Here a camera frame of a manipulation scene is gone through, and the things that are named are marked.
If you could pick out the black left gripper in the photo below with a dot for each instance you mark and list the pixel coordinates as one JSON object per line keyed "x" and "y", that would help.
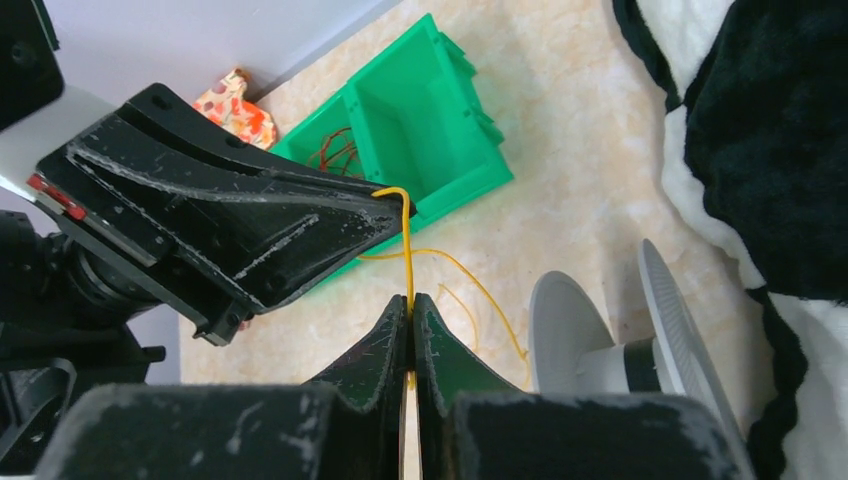
{"x": 162, "y": 206}

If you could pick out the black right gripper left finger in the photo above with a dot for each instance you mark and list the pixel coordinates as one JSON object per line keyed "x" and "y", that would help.
{"x": 362, "y": 435}

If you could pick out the white perforated cable spool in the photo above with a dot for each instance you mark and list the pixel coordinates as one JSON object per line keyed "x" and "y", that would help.
{"x": 572, "y": 350}

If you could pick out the black white checkered pillow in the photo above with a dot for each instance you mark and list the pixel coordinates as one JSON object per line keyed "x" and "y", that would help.
{"x": 755, "y": 162}

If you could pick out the green plastic divided bin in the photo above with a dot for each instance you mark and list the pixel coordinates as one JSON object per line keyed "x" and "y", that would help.
{"x": 410, "y": 118}

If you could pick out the orange floral cloth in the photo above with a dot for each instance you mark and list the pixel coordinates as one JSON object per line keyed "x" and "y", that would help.
{"x": 225, "y": 105}

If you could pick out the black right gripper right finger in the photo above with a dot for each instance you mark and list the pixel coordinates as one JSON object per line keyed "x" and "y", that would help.
{"x": 449, "y": 377}

